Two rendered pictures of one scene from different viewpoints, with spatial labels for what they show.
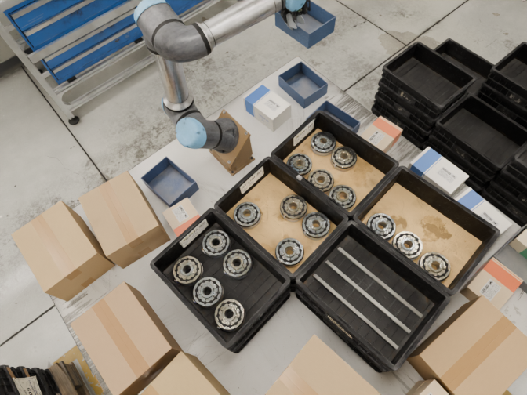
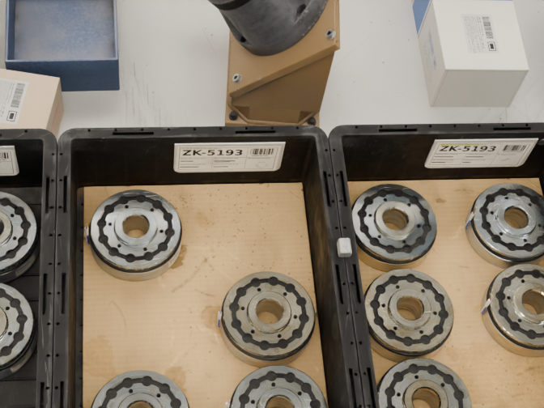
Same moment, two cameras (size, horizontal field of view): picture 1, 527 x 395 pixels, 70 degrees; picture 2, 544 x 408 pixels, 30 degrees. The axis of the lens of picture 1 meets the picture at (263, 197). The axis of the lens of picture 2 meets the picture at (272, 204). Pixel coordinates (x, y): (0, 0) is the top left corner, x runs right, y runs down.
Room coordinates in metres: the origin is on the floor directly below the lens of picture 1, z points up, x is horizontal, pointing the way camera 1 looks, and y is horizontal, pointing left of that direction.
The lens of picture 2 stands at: (0.18, -0.27, 1.87)
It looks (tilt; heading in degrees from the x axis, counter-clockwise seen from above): 59 degrees down; 23
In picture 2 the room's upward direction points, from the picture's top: 12 degrees clockwise
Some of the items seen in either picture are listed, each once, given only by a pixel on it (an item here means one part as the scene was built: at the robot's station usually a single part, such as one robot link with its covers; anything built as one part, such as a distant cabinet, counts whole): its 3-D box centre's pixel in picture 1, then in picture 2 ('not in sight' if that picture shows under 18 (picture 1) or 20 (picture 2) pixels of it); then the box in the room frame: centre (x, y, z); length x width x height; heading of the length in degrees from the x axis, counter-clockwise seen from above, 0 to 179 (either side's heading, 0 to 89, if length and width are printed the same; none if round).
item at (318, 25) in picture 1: (304, 20); not in sight; (1.32, -0.27, 1.10); 0.20 x 0.15 x 0.07; 34
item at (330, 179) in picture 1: (321, 179); (408, 310); (0.71, -0.23, 0.86); 0.10 x 0.10 x 0.01
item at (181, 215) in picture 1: (186, 222); (3, 136); (0.67, 0.33, 0.74); 0.16 x 0.12 x 0.07; 27
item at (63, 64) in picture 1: (85, 23); not in sight; (2.22, 0.95, 0.60); 0.72 x 0.03 x 0.56; 122
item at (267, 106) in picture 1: (267, 107); (467, 33); (1.21, -0.08, 0.74); 0.20 x 0.12 x 0.09; 37
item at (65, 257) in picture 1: (64, 250); not in sight; (0.61, 0.81, 0.78); 0.30 x 0.22 x 0.16; 33
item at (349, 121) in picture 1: (332, 125); not in sight; (1.05, -0.36, 0.73); 0.20 x 0.15 x 0.07; 38
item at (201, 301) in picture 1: (207, 291); not in sight; (0.34, 0.24, 0.86); 0.10 x 0.10 x 0.01
